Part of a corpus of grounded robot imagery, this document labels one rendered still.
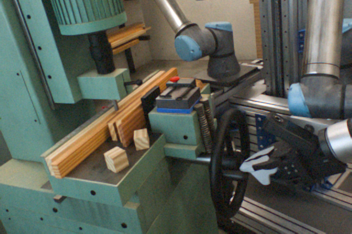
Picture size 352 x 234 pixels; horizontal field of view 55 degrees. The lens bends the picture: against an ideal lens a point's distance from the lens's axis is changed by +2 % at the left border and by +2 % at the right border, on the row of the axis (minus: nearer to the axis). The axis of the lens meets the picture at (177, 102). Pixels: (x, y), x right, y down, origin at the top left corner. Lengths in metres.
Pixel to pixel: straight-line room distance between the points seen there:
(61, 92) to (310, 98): 0.66
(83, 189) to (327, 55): 0.62
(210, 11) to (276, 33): 3.00
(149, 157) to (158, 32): 4.07
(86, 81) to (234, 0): 3.41
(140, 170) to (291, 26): 0.84
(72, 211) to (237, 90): 0.90
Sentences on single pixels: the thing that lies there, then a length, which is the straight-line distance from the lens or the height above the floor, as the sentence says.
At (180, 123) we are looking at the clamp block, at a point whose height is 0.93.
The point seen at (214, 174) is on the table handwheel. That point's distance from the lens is 0.79.
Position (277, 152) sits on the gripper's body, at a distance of 0.73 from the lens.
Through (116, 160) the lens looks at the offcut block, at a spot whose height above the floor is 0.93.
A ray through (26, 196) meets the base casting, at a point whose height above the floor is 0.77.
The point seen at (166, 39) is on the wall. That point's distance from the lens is 4.82.
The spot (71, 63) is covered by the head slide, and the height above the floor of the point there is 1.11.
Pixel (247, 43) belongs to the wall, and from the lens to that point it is 4.31.
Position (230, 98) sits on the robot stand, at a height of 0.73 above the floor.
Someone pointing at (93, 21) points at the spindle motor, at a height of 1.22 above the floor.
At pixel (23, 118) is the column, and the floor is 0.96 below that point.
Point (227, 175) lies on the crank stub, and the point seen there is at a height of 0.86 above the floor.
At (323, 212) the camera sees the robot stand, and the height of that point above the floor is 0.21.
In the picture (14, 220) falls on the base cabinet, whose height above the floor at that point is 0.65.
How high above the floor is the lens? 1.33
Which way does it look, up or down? 23 degrees down
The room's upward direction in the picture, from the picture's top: 10 degrees counter-clockwise
